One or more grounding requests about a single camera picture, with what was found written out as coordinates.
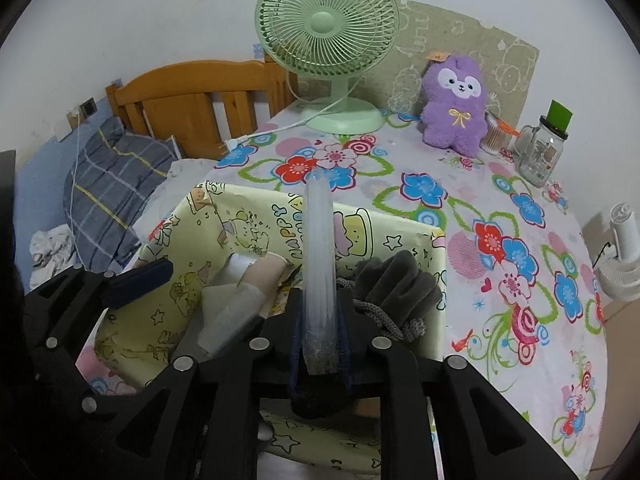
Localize grey braided cord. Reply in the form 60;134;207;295
334;277;427;342

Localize grey fuzzy gloves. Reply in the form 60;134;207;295
350;250;444;327

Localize pink packet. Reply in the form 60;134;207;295
250;255;289;312

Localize wooden bed headboard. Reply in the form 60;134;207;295
105;60;302;162

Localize white soft pack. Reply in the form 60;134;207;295
200;252;269;357

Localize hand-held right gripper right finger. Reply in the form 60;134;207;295
339;299;576;480

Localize white fan power cable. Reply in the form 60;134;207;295
226;92;351;154

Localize green desk fan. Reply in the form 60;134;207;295
255;0;401;134

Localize glass jar with green lid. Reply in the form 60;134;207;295
507;100;577;189

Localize white charging cable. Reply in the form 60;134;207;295
67;105;87;262

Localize yellow printed storage box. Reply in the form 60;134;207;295
92;180;447;476

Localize clear plastic tube pack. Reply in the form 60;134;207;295
302;172;342;377

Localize white floor fan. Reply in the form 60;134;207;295
582;202;640;304

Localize purple plush toy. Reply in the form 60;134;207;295
419;51;494;155

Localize grey plaid pillow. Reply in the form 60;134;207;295
64;117;174;274

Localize clear toothpick jar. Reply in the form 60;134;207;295
479;110;524;157

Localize crumpled white cloth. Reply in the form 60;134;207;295
30;224;77;287

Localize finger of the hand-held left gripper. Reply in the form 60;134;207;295
25;258;175;312
22;309;147;480

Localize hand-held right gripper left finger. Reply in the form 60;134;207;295
112;304;304;480

